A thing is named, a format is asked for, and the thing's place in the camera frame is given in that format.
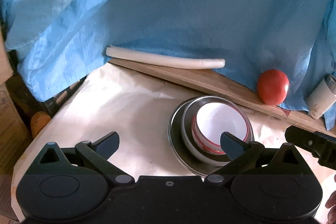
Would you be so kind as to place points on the cardboard box with blue logo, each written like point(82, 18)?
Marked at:
point(13, 129)

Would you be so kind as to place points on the cream paper sheet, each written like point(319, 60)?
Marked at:
point(118, 108)

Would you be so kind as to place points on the white thermos bottle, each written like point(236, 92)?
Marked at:
point(321, 100)

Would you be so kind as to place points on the person's right hand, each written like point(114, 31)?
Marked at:
point(332, 203)

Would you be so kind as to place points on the wooden board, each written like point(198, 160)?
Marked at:
point(210, 79)

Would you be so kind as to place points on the orange wooden knob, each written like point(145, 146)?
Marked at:
point(40, 124)

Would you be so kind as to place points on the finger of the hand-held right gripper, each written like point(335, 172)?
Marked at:
point(302, 138)

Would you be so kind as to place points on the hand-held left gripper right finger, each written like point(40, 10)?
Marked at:
point(232, 146)

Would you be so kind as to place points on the black plastic crate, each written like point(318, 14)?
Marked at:
point(60, 98)

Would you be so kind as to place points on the white rolling stick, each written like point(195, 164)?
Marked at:
point(162, 60)

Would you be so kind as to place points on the steel plate with sticker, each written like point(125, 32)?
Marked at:
point(175, 132)

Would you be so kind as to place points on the red tomato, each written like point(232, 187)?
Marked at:
point(273, 86)

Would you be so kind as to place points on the deep steel bowl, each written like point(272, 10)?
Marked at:
point(187, 132)

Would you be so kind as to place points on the blue hanging cloth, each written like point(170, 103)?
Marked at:
point(183, 3)

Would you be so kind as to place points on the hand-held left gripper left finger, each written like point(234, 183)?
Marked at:
point(106, 145)

